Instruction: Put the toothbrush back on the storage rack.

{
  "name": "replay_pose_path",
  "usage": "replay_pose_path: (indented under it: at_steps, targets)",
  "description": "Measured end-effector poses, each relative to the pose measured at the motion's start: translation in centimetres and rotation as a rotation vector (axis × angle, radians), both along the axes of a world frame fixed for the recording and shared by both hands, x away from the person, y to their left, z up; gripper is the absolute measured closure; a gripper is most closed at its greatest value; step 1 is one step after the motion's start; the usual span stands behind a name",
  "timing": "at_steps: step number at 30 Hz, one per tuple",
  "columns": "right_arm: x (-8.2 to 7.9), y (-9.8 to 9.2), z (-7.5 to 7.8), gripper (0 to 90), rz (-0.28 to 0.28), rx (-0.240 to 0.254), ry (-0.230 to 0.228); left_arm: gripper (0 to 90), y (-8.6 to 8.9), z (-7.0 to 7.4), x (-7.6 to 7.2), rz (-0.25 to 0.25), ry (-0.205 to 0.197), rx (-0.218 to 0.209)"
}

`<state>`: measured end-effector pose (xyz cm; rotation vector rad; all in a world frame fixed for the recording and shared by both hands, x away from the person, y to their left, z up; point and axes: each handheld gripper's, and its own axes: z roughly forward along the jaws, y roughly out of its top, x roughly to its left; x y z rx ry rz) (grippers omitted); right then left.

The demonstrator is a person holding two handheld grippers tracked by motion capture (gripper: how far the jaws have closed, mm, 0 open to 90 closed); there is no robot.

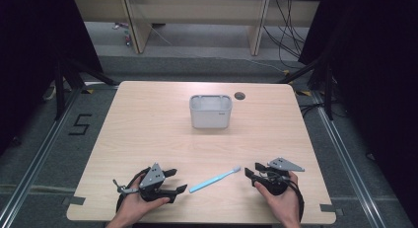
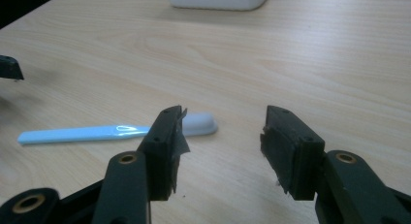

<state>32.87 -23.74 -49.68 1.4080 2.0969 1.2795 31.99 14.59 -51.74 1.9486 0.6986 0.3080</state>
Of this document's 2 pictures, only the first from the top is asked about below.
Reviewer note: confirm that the black metal stand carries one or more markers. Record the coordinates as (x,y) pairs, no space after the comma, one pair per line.
(60,93)
(328,90)

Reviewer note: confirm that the black tape floor marking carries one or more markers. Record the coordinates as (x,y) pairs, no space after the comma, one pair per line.
(80,124)

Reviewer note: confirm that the metal floor rail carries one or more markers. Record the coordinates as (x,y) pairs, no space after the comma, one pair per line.
(36,155)
(348,155)

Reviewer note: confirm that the grey plastic bin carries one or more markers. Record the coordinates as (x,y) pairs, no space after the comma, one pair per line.
(210,111)

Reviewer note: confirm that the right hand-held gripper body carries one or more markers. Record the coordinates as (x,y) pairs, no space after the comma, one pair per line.
(275,183)

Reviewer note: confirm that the person's right hand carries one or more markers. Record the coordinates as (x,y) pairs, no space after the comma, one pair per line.
(282,203)

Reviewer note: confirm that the light blue toothbrush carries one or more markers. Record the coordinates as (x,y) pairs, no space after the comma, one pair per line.
(213,180)

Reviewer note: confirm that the person's left hand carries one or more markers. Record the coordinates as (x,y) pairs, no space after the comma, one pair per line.
(135,205)

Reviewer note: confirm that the black curtain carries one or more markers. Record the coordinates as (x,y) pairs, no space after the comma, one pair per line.
(36,57)
(374,90)

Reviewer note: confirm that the grey tape strip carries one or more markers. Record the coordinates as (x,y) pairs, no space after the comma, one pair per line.
(75,200)
(330,208)

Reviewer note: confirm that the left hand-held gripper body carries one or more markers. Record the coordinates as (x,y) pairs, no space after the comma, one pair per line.
(152,177)

